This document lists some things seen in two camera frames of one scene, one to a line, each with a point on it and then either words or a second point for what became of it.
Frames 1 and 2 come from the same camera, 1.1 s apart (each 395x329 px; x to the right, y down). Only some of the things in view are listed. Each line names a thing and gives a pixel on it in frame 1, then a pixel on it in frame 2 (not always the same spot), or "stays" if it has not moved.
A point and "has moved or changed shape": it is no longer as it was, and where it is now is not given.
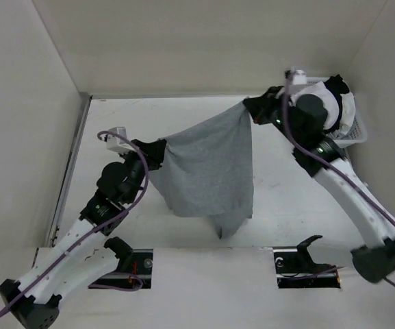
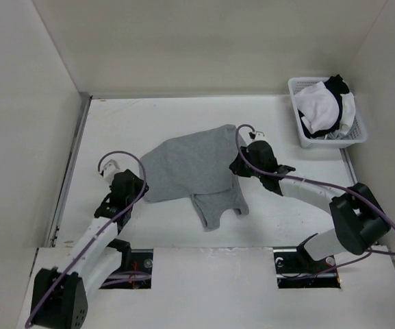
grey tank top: [208, 172] has moved or changed shape
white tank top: [320, 92] stays
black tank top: [339, 87] stays
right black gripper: [261, 106] to [237, 167]
